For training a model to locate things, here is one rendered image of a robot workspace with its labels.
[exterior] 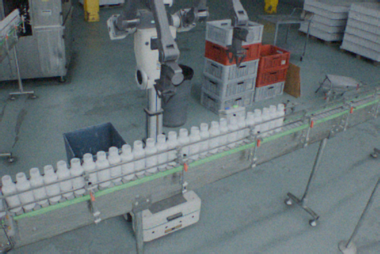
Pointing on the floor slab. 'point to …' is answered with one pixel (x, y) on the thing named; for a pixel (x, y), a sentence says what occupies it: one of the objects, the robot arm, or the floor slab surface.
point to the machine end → (41, 40)
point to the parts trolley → (287, 30)
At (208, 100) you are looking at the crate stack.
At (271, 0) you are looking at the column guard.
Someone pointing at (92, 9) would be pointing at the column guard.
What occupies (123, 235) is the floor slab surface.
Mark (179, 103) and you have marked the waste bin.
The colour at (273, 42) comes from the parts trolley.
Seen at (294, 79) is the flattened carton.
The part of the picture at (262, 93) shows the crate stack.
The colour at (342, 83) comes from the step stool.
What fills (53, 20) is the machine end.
